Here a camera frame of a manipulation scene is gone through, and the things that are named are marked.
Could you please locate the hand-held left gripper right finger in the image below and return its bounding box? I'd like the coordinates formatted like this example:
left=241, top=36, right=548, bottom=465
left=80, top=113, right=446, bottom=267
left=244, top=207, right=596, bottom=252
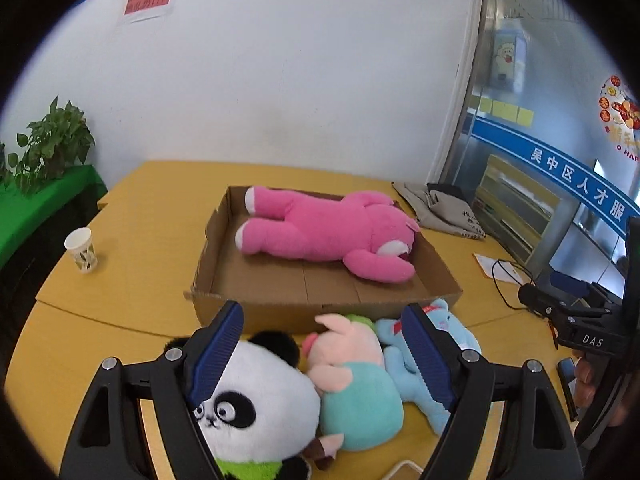
left=400, top=303, right=583, bottom=480

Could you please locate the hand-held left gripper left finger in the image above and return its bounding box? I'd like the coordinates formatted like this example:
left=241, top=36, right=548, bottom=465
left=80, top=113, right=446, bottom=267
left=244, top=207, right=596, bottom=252
left=59, top=301, right=246, bottom=480

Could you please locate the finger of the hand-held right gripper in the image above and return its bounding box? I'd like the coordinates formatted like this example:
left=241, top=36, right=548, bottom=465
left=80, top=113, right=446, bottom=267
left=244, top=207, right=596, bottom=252
left=517, top=282, right=621, bottom=321
left=549, top=270, right=623, bottom=311

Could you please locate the blue elephant plush toy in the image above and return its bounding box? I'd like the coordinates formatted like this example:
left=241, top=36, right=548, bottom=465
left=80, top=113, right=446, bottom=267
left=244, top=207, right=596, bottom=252
left=375, top=298, right=483, bottom=436

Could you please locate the panda plush toy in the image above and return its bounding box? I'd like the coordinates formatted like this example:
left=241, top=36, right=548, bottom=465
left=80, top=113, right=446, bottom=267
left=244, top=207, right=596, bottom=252
left=165, top=330, right=323, bottom=480

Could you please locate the pink pig plush toy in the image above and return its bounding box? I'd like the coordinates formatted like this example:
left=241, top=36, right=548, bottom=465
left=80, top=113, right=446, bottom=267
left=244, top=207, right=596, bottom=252
left=301, top=314, right=405, bottom=471

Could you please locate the cardboard box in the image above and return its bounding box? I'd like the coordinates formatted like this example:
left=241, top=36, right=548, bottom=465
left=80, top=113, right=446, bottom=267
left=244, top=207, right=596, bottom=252
left=184, top=185, right=465, bottom=336

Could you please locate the person's right hand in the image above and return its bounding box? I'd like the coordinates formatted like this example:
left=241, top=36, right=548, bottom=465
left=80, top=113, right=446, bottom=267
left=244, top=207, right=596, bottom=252
left=572, top=355, right=633, bottom=428

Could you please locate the black flat device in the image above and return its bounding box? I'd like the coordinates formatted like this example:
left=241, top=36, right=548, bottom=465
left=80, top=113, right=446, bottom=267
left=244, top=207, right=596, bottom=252
left=557, top=357, right=580, bottom=421

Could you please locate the white paper card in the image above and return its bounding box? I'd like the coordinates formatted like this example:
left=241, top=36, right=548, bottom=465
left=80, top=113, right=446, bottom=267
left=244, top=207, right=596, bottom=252
left=473, top=252, right=533, bottom=281

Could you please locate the blue window banner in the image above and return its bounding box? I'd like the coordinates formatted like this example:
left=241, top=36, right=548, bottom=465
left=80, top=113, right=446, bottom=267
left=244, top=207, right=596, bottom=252
left=472, top=115, right=640, bottom=241

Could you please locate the grey cloth bag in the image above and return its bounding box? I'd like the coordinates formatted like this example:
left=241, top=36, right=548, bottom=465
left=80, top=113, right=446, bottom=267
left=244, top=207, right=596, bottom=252
left=391, top=181, right=487, bottom=241

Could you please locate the pink bear plush toy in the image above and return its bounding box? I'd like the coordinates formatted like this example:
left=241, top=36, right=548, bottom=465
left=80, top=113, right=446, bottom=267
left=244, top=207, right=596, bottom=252
left=235, top=186, right=422, bottom=283

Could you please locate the patterned paper cup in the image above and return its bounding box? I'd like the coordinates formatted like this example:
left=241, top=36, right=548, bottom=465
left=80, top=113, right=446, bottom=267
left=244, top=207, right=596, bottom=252
left=64, top=227, right=98, bottom=274

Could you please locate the red festive window sticker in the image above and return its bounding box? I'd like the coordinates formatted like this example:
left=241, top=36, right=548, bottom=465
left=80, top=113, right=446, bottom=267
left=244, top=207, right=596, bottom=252
left=597, top=75, right=640, bottom=161

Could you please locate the green cloth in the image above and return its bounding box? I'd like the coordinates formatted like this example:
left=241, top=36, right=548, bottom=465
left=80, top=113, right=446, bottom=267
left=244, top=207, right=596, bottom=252
left=0, top=165, right=108, bottom=268

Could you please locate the cartoon poster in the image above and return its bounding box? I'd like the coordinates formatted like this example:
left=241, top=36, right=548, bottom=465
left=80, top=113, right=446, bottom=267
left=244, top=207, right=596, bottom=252
left=490, top=29, right=528, bottom=93

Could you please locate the green potted plant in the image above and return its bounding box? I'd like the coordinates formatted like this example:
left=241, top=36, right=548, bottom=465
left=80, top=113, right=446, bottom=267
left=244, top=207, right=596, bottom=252
left=0, top=96, right=96, bottom=196

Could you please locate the black cable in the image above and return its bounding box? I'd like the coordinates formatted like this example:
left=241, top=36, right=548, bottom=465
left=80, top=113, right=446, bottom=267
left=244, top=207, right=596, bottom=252
left=491, top=259, right=538, bottom=311

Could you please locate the white cable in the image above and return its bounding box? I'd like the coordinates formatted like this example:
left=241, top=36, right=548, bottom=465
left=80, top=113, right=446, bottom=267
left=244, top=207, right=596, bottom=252
left=382, top=461, right=426, bottom=480

